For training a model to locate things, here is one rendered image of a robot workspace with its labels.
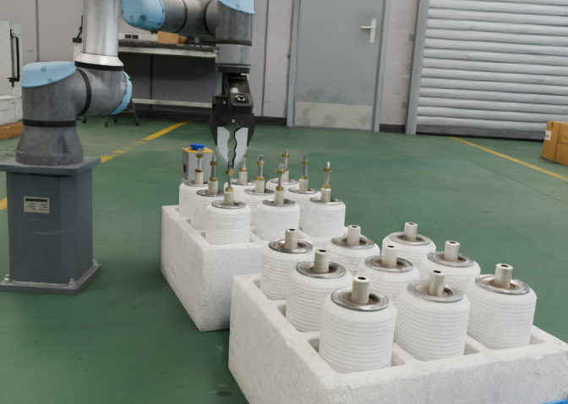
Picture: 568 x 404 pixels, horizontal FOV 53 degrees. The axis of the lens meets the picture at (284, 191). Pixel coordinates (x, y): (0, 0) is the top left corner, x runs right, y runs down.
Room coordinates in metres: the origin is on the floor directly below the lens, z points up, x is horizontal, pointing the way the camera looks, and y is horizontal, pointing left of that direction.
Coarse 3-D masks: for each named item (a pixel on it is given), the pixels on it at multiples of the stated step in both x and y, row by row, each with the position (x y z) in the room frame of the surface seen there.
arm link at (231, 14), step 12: (216, 0) 1.22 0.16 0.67; (228, 0) 1.18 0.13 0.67; (240, 0) 1.18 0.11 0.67; (252, 0) 1.20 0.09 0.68; (216, 12) 1.19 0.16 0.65; (228, 12) 1.18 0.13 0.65; (240, 12) 1.18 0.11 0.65; (252, 12) 1.20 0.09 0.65; (216, 24) 1.20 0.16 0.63; (228, 24) 1.18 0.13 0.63; (240, 24) 1.18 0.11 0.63; (252, 24) 1.21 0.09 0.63; (216, 36) 1.20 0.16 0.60; (228, 36) 1.18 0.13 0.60; (240, 36) 1.18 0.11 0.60; (252, 36) 1.21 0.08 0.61
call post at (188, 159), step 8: (184, 152) 1.58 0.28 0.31; (192, 152) 1.55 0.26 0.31; (208, 152) 1.57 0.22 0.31; (184, 160) 1.58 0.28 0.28; (192, 160) 1.55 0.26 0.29; (208, 160) 1.57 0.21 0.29; (192, 168) 1.55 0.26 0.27; (208, 168) 1.57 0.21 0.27; (184, 176) 1.57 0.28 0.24; (192, 176) 1.55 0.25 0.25; (208, 176) 1.57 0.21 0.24
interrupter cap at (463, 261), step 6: (432, 252) 0.93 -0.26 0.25; (438, 252) 0.93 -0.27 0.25; (444, 252) 0.94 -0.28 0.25; (432, 258) 0.90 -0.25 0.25; (438, 258) 0.90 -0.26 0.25; (462, 258) 0.91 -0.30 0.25; (468, 258) 0.91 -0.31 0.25; (438, 264) 0.88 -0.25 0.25; (444, 264) 0.87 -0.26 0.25; (450, 264) 0.87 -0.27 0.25; (456, 264) 0.87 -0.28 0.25; (462, 264) 0.88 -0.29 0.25; (468, 264) 0.87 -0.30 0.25
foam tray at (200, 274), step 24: (168, 216) 1.37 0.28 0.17; (168, 240) 1.37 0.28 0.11; (192, 240) 1.17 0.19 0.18; (312, 240) 1.21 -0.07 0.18; (168, 264) 1.36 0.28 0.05; (192, 264) 1.17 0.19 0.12; (216, 264) 1.11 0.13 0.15; (240, 264) 1.13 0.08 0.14; (192, 288) 1.16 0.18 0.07; (216, 288) 1.11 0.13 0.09; (192, 312) 1.16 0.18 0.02; (216, 312) 1.11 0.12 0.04
